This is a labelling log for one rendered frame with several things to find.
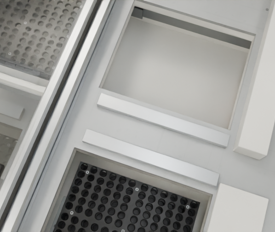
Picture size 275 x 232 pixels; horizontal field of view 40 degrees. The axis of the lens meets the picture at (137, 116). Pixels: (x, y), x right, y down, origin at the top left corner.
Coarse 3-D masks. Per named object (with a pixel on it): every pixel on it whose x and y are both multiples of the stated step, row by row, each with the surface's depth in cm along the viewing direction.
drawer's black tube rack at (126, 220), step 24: (96, 192) 65; (120, 192) 65; (144, 192) 65; (168, 192) 65; (72, 216) 63; (96, 216) 66; (120, 216) 67; (144, 216) 67; (168, 216) 67; (192, 216) 64
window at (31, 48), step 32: (0, 0) 35; (32, 0) 41; (64, 0) 50; (96, 0) 65; (0, 32) 37; (32, 32) 44; (64, 32) 54; (0, 64) 39; (32, 64) 47; (64, 64) 59; (0, 96) 41; (32, 96) 50; (0, 128) 44; (32, 128) 54; (0, 160) 47; (0, 192) 50
